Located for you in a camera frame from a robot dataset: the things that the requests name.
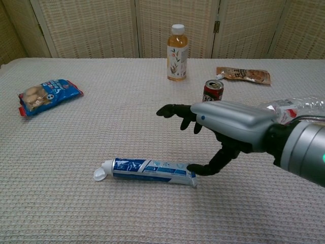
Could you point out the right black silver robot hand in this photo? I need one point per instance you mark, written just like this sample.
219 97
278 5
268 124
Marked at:
228 119

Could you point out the blue white toothpaste tube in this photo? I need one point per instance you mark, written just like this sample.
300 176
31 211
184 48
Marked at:
152 171

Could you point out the red drink can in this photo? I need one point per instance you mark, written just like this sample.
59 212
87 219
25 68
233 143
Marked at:
212 92

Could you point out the brown spouted snack pouch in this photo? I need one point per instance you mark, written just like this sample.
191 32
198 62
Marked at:
246 75

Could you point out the clear plastic water bottle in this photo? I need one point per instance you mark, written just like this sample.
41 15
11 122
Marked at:
299 106

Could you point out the amber tea bottle white cap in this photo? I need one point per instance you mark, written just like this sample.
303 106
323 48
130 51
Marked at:
177 58

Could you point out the beige woven folding screen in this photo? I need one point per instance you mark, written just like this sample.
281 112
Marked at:
101 28

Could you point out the white woven tablecloth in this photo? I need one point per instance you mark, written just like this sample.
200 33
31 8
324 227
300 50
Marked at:
76 165

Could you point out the blue cookie bag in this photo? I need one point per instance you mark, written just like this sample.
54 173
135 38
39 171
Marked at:
50 95

